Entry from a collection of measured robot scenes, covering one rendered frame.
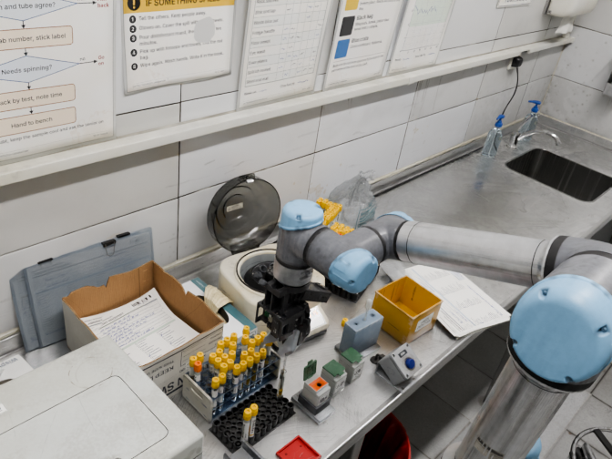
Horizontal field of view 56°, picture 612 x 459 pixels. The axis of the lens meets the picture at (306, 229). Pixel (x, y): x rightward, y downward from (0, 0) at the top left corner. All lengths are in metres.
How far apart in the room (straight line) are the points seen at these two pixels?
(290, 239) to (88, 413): 0.42
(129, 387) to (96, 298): 0.50
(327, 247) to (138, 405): 0.39
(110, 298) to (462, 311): 0.96
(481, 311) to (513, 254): 0.86
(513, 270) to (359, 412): 0.61
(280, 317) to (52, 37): 0.66
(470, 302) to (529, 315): 1.04
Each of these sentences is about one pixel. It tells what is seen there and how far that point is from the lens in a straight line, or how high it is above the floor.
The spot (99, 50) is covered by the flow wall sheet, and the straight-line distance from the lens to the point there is 1.25.
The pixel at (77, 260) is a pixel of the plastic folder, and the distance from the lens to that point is 1.44.
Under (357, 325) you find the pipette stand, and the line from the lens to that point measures 1.44.
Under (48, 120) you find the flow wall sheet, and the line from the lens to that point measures 1.26.
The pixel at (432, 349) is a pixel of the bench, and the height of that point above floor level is 0.88.
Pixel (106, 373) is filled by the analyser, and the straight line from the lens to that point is 1.02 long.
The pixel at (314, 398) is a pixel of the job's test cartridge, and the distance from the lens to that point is 1.32.
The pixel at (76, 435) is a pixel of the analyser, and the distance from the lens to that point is 0.95.
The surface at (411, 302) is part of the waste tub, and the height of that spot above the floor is 0.91.
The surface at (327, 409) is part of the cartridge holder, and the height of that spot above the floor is 0.89.
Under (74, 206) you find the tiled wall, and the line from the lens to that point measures 1.38.
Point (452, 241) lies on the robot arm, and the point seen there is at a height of 1.43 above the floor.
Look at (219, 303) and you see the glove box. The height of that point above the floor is 0.96.
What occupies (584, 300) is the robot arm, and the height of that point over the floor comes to 1.54.
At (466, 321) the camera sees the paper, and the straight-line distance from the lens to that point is 1.71.
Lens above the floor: 1.92
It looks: 33 degrees down
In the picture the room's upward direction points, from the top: 9 degrees clockwise
